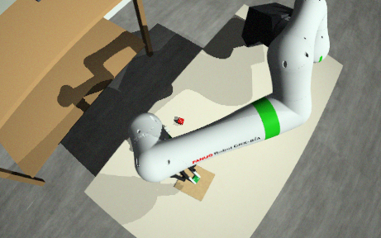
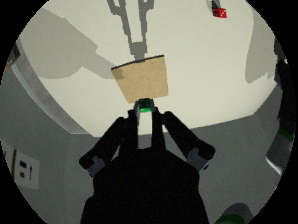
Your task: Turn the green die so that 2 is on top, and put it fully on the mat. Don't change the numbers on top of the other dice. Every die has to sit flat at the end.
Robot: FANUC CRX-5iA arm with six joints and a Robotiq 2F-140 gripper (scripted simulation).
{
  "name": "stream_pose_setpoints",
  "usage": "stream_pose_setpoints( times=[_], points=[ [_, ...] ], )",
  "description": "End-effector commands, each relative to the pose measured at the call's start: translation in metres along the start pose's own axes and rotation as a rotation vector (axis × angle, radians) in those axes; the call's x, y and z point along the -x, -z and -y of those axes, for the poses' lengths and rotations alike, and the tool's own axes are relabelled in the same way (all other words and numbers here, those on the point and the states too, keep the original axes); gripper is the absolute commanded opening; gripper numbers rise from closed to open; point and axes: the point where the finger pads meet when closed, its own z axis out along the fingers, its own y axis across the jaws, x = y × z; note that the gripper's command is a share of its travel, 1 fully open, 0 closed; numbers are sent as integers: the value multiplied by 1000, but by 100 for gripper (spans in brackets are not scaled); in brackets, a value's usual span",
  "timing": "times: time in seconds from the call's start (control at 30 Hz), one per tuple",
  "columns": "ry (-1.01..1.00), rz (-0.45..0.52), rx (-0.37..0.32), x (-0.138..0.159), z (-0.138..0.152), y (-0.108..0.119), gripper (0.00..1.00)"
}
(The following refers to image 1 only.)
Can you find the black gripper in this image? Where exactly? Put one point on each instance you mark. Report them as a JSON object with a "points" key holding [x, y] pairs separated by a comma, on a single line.
{"points": [[185, 176]]}

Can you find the green die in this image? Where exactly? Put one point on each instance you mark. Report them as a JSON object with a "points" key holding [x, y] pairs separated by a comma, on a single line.
{"points": [[195, 178]]}

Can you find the tan flat mat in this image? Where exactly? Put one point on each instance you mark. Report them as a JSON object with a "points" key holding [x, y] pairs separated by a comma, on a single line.
{"points": [[199, 189]]}

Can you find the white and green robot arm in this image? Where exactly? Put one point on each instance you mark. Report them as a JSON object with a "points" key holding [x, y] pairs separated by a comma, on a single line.
{"points": [[158, 156]]}

